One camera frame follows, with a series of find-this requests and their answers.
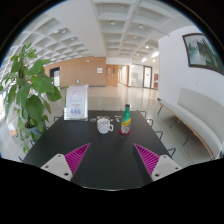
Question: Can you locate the framed landscape painting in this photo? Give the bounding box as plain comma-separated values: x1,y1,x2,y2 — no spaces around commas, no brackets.
182,33,224,75

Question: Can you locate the small white stickers cluster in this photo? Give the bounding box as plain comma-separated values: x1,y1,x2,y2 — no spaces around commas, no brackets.
114,115,121,120

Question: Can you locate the red round coaster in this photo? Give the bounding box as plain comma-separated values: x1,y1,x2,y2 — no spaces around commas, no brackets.
119,129,131,135

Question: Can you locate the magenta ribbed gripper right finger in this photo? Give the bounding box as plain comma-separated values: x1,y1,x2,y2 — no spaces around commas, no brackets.
134,144,181,181

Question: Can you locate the acrylic sign holder stand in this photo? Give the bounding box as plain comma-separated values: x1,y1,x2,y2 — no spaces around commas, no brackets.
64,85,88,120

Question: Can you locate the white long bench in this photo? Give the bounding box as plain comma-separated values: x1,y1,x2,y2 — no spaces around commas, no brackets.
158,88,224,159

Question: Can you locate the white polka dot mug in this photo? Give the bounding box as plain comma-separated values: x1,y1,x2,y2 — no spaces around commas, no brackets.
97,118,114,134

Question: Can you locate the green plastic water bottle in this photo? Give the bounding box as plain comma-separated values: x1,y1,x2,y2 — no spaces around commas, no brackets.
120,104,131,133

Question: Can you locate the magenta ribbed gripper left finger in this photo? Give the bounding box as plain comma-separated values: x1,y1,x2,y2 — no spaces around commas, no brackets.
42,143,90,181

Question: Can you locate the green leafy potted plant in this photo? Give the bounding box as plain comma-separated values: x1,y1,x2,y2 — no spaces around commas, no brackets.
0,43,61,153

